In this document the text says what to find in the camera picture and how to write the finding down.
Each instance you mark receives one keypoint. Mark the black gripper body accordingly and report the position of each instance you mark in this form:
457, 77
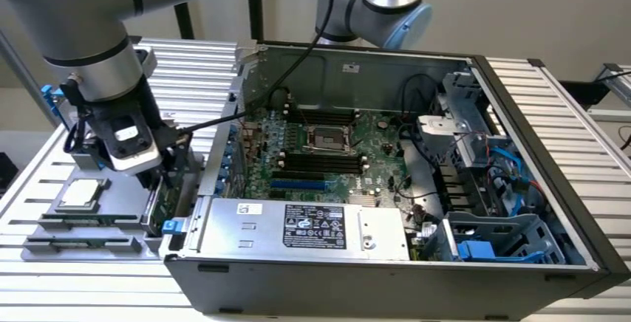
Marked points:
170, 143

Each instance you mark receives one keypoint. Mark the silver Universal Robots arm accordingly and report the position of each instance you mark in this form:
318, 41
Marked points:
74, 37

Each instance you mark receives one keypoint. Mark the black expansion slot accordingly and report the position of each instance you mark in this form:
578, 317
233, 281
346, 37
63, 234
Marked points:
298, 175

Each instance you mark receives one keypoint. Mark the blue expansion slot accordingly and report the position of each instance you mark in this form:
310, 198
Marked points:
298, 185

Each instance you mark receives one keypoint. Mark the grey parts rack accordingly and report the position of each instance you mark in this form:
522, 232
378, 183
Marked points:
123, 192

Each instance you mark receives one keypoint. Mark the green graphics card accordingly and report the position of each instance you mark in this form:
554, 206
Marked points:
167, 204

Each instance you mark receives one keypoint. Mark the blue case latch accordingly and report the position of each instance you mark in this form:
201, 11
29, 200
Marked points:
173, 226

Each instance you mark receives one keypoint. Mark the silver CPU chip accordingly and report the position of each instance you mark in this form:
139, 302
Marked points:
82, 193

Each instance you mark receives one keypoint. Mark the green RAM stick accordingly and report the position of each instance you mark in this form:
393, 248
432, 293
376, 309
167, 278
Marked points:
89, 218
79, 241

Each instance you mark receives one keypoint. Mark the blue plastic rack clip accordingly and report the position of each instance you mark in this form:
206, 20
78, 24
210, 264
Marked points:
51, 104

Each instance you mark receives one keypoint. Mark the silver power supply unit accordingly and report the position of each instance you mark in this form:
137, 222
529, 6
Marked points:
266, 229

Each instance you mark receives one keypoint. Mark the metal CPU socket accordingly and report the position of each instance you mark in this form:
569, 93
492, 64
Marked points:
327, 139

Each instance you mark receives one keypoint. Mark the silver chipset heat sink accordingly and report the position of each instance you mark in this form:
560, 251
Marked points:
370, 201

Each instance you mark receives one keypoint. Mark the green motherboard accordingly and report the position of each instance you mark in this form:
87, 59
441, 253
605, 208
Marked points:
385, 174

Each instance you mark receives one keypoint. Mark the black open PC case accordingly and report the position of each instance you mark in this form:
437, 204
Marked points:
376, 285

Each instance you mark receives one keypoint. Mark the grey metal drive cage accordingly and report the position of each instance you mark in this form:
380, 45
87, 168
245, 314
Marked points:
469, 130

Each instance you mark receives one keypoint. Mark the grey disk bay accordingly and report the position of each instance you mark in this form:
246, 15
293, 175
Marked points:
518, 237

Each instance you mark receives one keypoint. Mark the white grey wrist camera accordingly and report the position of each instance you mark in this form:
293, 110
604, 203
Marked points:
135, 159

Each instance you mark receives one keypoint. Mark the black stand post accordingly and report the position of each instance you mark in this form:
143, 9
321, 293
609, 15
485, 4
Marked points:
257, 4
182, 21

